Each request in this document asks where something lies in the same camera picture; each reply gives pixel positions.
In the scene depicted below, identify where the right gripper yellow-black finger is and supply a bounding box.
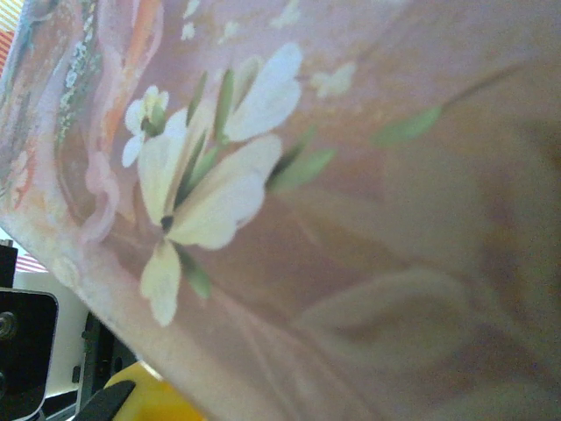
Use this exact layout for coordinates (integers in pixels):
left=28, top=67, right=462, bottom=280
left=76, top=361, right=207, bottom=421

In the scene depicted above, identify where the pink floral tin box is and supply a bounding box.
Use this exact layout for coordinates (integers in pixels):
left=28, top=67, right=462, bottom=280
left=0, top=0, right=561, bottom=421

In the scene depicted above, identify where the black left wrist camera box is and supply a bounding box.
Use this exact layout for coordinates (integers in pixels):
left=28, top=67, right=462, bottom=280
left=0, top=288, right=60, bottom=421

